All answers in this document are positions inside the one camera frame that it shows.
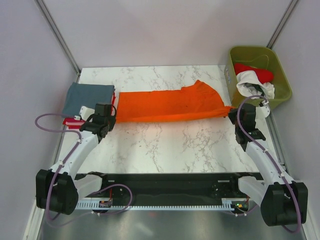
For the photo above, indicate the white garment in bin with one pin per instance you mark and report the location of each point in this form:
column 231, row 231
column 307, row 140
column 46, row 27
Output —
column 248, row 85

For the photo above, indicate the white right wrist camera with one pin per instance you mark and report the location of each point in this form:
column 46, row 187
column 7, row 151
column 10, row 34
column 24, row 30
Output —
column 263, row 110

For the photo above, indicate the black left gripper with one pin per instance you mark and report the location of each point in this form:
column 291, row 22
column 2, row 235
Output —
column 112, row 121

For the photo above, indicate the folded grey-blue t-shirt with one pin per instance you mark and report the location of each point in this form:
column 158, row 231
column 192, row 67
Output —
column 87, row 95

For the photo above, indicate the white slotted cable duct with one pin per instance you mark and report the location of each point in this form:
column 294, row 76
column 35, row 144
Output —
column 104, row 204

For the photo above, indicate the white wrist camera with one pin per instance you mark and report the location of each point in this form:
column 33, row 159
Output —
column 84, row 113
column 263, row 110

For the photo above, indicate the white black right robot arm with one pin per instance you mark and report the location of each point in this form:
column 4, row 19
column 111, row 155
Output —
column 282, row 200

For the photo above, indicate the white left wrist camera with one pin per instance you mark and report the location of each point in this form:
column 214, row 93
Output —
column 84, row 113

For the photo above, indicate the folded pink t-shirt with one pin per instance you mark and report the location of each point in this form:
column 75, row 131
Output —
column 73, row 122

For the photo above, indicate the orange t-shirt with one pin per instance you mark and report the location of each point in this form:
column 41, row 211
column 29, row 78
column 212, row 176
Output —
column 194, row 102

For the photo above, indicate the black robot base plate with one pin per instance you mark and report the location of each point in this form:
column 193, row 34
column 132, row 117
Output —
column 172, row 188

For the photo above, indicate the left aluminium frame post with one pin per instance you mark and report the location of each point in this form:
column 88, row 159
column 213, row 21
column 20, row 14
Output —
column 58, row 35

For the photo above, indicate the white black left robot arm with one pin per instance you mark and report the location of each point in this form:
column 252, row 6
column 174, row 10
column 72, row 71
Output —
column 57, row 189

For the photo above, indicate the olive green plastic bin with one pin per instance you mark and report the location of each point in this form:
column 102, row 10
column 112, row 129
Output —
column 258, row 57

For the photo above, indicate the folded red t-shirt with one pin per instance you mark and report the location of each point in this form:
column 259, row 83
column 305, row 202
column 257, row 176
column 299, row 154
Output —
column 72, row 127

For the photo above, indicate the red garment in bin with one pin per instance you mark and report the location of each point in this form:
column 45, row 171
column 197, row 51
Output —
column 263, row 75

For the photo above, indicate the aluminium frame post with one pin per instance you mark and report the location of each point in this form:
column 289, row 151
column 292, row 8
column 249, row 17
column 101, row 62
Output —
column 282, row 23
column 58, row 35

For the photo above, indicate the right aluminium frame post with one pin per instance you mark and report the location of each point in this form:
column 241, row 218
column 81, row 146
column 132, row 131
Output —
column 282, row 23

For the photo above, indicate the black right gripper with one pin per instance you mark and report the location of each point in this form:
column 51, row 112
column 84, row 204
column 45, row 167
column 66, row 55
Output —
column 232, row 113

